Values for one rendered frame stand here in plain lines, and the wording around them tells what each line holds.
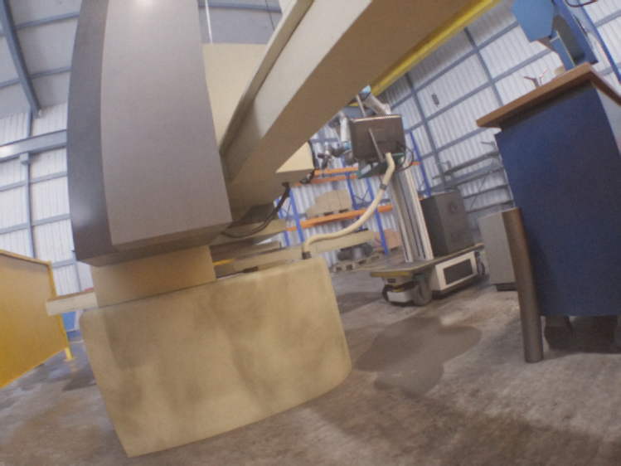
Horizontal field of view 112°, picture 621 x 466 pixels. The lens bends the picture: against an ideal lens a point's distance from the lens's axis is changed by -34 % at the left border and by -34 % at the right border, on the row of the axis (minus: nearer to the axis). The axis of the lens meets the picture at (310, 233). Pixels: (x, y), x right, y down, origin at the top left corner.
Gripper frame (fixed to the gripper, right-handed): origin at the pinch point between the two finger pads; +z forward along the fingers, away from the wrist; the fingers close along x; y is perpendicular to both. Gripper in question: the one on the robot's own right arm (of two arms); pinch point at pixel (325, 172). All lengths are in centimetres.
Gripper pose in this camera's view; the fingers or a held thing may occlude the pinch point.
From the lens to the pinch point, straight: 282.6
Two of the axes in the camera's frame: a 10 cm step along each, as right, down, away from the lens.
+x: -3.8, 2.8, 8.8
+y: 9.2, 2.0, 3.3
